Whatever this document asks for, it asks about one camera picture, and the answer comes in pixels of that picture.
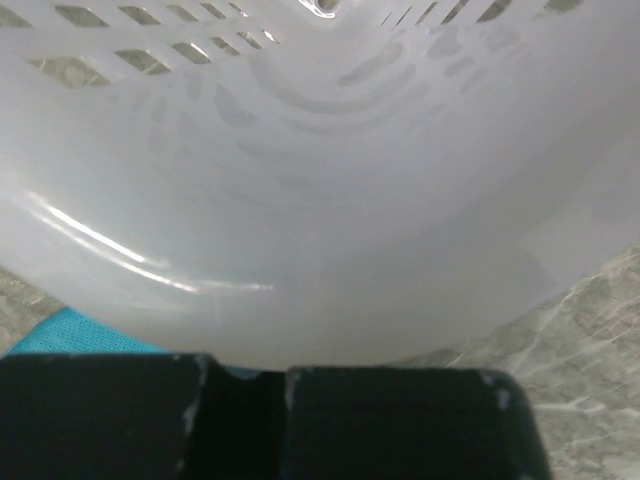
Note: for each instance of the teal t-shirt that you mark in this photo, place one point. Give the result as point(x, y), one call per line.
point(68, 342)

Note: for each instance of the white perforated plastic basket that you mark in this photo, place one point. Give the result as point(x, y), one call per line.
point(315, 182)

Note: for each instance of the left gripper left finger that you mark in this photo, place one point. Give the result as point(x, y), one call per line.
point(137, 416)

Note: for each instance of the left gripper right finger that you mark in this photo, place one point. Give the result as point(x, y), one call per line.
point(391, 423)

